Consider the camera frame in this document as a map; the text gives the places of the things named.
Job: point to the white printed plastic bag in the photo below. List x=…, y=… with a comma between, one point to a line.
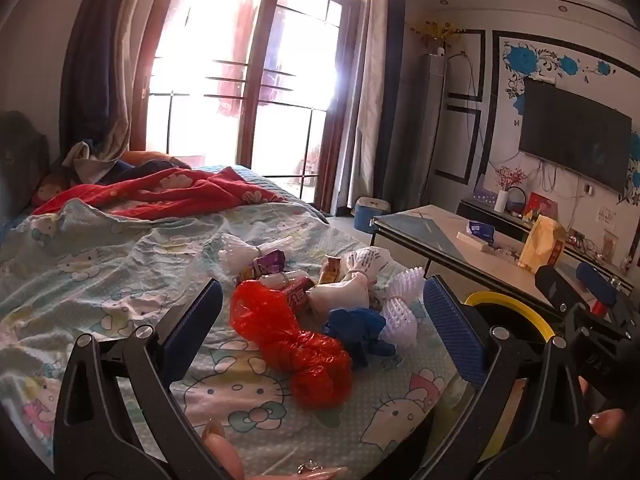
x=372, y=265

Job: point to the cartoon printed bed sheet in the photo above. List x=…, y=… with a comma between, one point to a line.
x=100, y=270

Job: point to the white foam fruit net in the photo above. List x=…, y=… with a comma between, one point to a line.
x=400, y=322
x=407, y=285

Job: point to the plain white plastic bag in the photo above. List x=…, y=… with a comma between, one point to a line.
x=335, y=297

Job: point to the red picture card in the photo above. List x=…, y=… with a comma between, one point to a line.
x=542, y=206

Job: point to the white flat box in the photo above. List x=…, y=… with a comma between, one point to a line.
x=472, y=242

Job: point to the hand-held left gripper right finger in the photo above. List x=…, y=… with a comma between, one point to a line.
x=450, y=325

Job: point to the yellow snack wrapper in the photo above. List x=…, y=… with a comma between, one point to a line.
x=331, y=270

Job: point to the orange pillow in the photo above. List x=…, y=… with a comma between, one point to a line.
x=150, y=157

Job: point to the blue cooler box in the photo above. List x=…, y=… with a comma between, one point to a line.
x=372, y=215

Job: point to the grey clothes pile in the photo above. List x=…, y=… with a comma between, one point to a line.
x=92, y=160

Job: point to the white vase with red flowers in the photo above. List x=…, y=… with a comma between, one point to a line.
x=501, y=201

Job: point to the round black-framed ornament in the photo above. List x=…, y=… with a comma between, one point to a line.
x=517, y=202

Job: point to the red plastic bag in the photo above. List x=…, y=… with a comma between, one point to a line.
x=300, y=360

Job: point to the red snack packet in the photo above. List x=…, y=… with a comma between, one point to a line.
x=297, y=295

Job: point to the standing air conditioner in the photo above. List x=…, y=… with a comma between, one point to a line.
x=435, y=120

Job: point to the purple box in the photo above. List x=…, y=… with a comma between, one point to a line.
x=484, y=196

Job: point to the red printed blanket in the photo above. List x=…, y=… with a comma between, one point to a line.
x=175, y=190

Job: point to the yellow-rimmed trash bin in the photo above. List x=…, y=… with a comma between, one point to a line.
x=500, y=296

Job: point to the yellow artificial flowers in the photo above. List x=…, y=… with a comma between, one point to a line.
x=440, y=32

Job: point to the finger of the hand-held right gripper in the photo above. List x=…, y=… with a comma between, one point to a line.
x=597, y=287
x=557, y=287

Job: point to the blue tissue packet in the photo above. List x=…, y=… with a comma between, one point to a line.
x=481, y=231

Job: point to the blue and beige curtain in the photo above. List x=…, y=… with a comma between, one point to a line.
x=100, y=60
x=375, y=110

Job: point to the blue quilted bedspread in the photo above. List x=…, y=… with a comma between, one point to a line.
x=265, y=180

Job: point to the person's right hand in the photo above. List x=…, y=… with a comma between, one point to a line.
x=607, y=422

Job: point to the clear plastic bag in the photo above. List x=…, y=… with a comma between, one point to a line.
x=237, y=255

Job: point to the purple snack wrapper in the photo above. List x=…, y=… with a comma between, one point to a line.
x=269, y=264

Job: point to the wall-mounted television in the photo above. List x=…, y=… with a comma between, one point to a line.
x=575, y=135

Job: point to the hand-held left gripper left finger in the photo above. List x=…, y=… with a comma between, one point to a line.
x=195, y=325

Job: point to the white coffee table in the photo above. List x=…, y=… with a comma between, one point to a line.
x=430, y=240

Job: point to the cartoon plush pillow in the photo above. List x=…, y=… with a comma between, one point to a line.
x=47, y=190

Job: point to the black and white television cabinet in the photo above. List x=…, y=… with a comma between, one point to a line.
x=480, y=210

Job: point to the grey padded headboard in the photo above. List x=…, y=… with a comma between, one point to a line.
x=20, y=160

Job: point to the yellow paper bag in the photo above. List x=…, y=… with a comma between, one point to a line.
x=540, y=245

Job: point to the wooden-framed glass door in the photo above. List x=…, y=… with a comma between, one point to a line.
x=265, y=60

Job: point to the person's left hand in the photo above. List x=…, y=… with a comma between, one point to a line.
x=225, y=455

